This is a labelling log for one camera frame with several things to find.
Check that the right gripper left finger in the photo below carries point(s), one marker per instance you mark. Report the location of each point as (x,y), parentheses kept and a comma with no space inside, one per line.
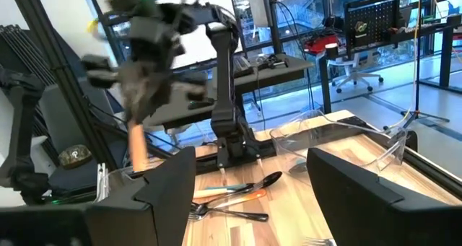
(108,224)

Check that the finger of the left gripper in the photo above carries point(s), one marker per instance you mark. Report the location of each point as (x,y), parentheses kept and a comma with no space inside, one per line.
(195,91)
(99,71)

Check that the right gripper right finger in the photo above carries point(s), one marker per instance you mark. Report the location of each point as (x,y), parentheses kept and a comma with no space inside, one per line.
(379,224)

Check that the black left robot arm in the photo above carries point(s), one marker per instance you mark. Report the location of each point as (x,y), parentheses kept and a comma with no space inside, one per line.
(223,94)

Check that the clear plastic bin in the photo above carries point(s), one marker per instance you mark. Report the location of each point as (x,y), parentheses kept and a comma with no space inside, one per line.
(325,130)
(103,181)

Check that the black keyboard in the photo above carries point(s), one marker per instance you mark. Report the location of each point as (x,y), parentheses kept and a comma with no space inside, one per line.
(243,67)

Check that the camouflage cap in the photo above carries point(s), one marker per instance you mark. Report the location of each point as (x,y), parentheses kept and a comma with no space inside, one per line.
(74,156)

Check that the grey desk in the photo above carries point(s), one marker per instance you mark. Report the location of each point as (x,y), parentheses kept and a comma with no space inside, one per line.
(281,73)

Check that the black spoon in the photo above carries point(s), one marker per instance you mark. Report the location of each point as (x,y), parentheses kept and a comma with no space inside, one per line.
(270,179)

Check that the red object on desk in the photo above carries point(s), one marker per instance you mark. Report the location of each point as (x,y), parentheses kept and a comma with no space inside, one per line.
(319,44)

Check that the white office chair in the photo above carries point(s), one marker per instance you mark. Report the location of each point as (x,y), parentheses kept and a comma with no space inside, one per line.
(355,69)

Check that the black tripod stand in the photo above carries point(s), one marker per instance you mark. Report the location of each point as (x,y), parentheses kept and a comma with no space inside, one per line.
(418,51)

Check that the black pegboard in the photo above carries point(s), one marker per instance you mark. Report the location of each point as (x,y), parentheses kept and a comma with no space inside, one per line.
(371,22)

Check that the black frame clamp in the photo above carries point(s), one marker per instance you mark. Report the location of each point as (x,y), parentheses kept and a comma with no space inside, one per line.
(412,140)

